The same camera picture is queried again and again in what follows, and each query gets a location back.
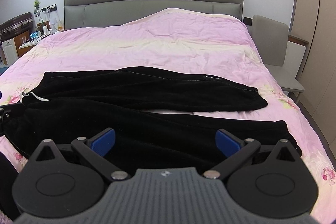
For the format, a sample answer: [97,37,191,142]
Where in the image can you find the pink floral bed quilt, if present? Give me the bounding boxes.
[1,9,335,223]

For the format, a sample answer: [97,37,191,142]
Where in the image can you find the wooden bedside table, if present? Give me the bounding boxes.
[14,31,43,58]

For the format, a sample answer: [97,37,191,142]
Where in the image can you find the grey chair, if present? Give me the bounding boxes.
[251,15,305,94]

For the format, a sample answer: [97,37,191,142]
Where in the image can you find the black pants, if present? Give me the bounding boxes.
[6,67,301,173]

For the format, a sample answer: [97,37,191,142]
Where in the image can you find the beige wardrobe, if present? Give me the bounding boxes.
[291,0,335,143]

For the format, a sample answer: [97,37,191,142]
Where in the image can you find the dark brown suitcase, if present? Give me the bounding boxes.
[0,12,33,42]

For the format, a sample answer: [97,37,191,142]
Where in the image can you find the small green potted plant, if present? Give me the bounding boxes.
[34,0,44,24]

